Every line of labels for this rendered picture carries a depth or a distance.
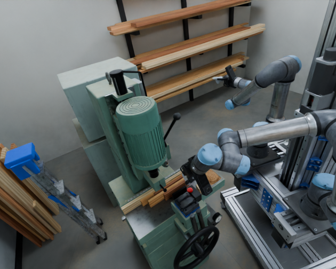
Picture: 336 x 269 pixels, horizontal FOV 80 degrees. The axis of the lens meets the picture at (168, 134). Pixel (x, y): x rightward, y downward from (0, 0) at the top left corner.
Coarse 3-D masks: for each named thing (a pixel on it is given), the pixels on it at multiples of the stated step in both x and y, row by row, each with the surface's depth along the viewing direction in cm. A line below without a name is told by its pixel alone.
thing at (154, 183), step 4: (144, 172) 112; (148, 172) 111; (144, 176) 116; (148, 176) 109; (160, 176) 108; (148, 180) 111; (152, 180) 106; (156, 180) 106; (160, 180) 106; (164, 180) 108; (152, 184) 107; (156, 184) 106; (164, 184) 109; (156, 188) 107; (160, 188) 109
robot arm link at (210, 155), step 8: (208, 144) 70; (200, 152) 71; (208, 152) 69; (216, 152) 69; (200, 160) 71; (208, 160) 68; (216, 160) 68; (200, 168) 75; (208, 168) 73; (216, 168) 72
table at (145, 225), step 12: (156, 204) 114; (168, 204) 112; (132, 216) 110; (144, 216) 109; (156, 216) 108; (168, 216) 107; (132, 228) 104; (144, 228) 103; (156, 228) 103; (180, 228) 104; (192, 228) 105; (144, 240) 102
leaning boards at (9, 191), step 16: (0, 144) 202; (0, 160) 186; (0, 176) 159; (16, 176) 201; (0, 192) 155; (16, 192) 170; (32, 192) 217; (0, 208) 167; (16, 208) 167; (32, 208) 182; (16, 224) 176; (32, 224) 186; (48, 224) 197; (32, 240) 189
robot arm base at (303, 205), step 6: (300, 198) 110; (306, 198) 105; (300, 204) 108; (306, 204) 104; (312, 204) 101; (318, 204) 98; (306, 210) 104; (312, 210) 102; (318, 210) 100; (312, 216) 103; (318, 216) 101; (324, 216) 100
